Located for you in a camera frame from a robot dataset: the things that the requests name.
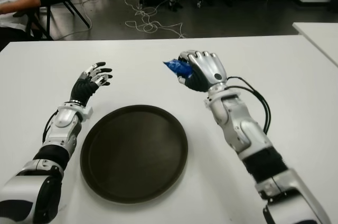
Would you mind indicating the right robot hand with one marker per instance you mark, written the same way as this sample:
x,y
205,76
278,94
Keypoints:
x,y
208,68

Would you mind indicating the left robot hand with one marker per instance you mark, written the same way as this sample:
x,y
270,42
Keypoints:
x,y
83,89

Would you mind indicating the blue Oreo packet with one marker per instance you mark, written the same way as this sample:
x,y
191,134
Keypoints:
x,y
177,66

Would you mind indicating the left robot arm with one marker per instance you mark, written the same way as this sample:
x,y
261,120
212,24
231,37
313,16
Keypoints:
x,y
59,129

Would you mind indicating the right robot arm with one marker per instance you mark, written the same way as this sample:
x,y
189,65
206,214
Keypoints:
x,y
243,129

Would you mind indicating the round dark brown tray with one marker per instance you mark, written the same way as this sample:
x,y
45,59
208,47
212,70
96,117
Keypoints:
x,y
134,155

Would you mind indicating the white side table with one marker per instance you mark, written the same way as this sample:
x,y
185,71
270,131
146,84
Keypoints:
x,y
320,36

